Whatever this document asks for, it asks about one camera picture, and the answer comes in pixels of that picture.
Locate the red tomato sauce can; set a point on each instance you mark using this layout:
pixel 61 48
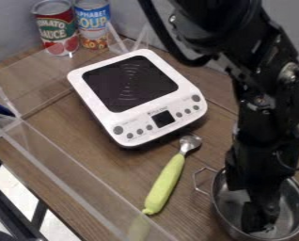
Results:
pixel 54 21

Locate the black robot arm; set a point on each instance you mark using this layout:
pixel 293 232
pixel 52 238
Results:
pixel 232 31

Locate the silver metal pot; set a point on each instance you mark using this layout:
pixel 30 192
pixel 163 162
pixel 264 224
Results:
pixel 240 215

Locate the clear acrylic barrier panel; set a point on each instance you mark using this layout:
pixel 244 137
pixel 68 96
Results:
pixel 102 177

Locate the green handled ice cream scoop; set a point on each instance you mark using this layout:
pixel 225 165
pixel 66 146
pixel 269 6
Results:
pixel 164 184

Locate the blue alphabet soup can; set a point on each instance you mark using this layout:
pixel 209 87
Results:
pixel 92 15

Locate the white and black stove top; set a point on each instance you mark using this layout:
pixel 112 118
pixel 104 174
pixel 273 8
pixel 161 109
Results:
pixel 139 97

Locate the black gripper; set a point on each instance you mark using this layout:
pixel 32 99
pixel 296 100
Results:
pixel 263 157

